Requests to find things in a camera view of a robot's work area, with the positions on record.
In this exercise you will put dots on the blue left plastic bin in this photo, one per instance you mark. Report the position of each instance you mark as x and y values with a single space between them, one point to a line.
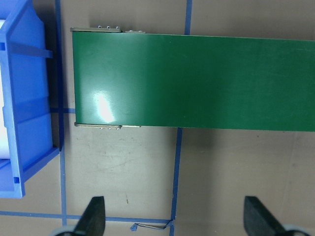
28 109

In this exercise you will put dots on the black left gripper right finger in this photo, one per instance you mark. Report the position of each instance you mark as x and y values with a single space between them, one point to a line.
258 220

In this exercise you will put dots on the green conveyor belt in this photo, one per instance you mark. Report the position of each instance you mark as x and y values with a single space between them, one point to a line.
136 79

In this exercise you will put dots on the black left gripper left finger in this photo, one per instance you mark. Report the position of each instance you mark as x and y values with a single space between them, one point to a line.
92 221

